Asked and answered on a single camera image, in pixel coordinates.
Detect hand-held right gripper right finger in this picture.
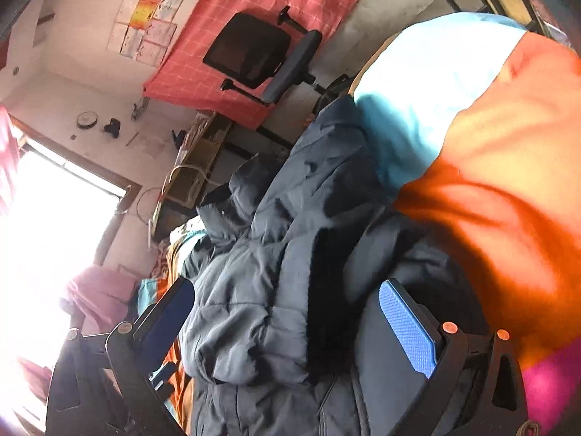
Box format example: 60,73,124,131
378,278,529,436

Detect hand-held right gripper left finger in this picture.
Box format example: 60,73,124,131
45,276,196,436

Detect dark navy puffer jacket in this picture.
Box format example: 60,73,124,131
179,95,495,436

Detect pink curtain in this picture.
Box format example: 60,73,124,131
59,266,142,339

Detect wooden desk with cubbies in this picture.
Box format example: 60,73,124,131
149,111,292,242

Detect colourful patchwork bedsheet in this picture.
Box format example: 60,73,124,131
136,11,581,436

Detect red curtain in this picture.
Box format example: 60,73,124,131
0,104,24,219

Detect black office chair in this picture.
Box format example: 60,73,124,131
203,6,351,110

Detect wire loop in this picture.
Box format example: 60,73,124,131
135,185,165,238

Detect window with brown frame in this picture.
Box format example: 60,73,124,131
0,138,142,423

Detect white wall calendar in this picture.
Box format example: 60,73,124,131
135,134,170,156

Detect red checked wall cloth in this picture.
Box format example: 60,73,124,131
142,0,387,130

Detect group of wall certificates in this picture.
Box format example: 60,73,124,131
106,0,207,65

